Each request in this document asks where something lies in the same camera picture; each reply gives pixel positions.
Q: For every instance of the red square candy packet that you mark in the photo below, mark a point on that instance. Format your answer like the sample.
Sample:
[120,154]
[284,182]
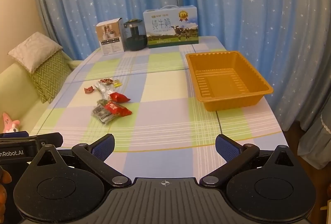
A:
[119,98]

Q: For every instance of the dark green glass jar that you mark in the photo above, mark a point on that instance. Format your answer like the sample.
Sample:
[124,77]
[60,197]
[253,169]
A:
[135,34]

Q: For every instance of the beige top cushion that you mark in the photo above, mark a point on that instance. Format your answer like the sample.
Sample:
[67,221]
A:
[34,51]

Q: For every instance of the pink plush toy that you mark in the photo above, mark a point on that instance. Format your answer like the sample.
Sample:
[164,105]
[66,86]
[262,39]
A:
[10,125]

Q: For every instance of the blue star curtain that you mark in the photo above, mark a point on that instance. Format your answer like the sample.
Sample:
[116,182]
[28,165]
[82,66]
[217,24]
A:
[288,41]

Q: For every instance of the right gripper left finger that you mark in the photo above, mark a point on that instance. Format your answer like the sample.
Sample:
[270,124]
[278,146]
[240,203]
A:
[92,157]

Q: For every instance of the light green sofa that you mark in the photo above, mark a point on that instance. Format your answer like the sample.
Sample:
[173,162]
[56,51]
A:
[20,100]

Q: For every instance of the red snack packet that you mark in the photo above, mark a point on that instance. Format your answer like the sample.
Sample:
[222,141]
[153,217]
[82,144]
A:
[117,109]

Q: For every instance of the grey black snack packet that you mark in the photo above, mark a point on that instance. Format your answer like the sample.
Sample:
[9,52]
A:
[101,113]

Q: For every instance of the person's left hand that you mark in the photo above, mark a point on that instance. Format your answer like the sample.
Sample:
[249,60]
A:
[4,179]

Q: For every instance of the grey lace curtain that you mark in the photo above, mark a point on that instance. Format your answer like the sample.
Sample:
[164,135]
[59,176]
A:
[314,145]

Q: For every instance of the yellow small candy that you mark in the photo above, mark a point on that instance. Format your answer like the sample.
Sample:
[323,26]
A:
[117,83]

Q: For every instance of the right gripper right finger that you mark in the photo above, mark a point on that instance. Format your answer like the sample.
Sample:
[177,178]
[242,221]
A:
[237,158]

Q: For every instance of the checked tablecloth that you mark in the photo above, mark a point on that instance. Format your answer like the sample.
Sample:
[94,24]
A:
[169,133]

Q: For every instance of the blue milk carton box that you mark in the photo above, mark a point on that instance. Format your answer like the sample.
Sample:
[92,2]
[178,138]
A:
[171,25]

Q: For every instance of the orange plastic tray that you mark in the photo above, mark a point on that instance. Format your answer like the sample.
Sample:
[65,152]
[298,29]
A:
[226,80]

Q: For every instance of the white beige product box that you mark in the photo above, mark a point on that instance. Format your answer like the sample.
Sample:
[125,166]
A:
[110,36]

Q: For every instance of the small red candy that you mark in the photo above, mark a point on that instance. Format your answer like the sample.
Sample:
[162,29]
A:
[88,90]

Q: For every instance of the green zigzag cushion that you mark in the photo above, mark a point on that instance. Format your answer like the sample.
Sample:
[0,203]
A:
[50,76]

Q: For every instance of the red brown candy wrapper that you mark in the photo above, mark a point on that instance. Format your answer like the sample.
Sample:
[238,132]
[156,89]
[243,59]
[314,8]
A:
[106,81]

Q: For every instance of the silver white foil pouch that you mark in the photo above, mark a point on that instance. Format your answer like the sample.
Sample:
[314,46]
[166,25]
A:
[104,89]

